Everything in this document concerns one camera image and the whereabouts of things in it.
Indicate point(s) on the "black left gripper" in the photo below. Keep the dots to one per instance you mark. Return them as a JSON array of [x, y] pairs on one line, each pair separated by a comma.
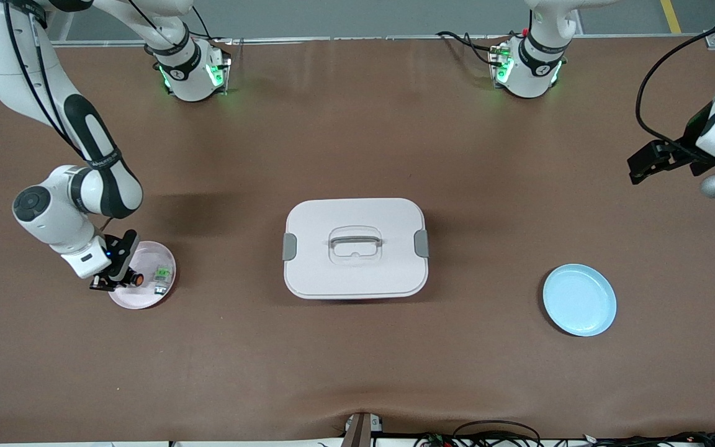
[[694, 144]]

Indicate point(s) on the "grey box latch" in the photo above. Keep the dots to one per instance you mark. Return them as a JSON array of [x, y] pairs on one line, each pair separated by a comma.
[[421, 243], [289, 247]]

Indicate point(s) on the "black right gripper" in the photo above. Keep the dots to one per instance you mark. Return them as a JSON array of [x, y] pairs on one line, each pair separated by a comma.
[[106, 287]]

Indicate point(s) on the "pale pink round plate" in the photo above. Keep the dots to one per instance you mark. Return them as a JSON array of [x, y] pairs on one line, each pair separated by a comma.
[[146, 298]]

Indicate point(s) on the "light blue round plate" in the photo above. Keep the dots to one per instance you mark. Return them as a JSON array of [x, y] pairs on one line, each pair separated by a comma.
[[581, 301]]

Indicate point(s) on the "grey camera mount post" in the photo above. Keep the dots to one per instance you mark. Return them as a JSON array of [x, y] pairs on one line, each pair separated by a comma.
[[357, 431]]

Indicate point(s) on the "white lidded storage box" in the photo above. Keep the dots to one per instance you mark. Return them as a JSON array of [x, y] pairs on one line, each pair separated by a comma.
[[357, 279]]

